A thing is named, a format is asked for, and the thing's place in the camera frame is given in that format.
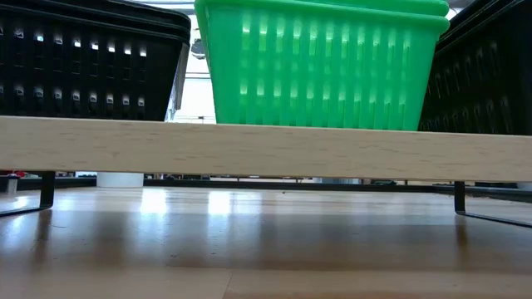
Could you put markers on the green slotted plastic basket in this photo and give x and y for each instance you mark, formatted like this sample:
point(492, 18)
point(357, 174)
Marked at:
point(316, 83)
point(395, 6)

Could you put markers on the black slotted plastic basket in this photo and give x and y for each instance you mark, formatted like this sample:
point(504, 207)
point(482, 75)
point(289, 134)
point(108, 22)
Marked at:
point(166, 18)
point(145, 6)
point(83, 83)
point(478, 83)

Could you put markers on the wooden shelf with black legs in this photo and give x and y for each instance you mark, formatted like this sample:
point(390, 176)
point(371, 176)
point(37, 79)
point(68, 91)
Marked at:
point(266, 149)

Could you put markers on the dark round background object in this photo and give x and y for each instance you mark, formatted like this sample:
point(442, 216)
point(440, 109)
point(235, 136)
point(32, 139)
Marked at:
point(198, 49)

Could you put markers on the red background object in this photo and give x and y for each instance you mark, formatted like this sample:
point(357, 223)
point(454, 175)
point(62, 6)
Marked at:
point(12, 173)

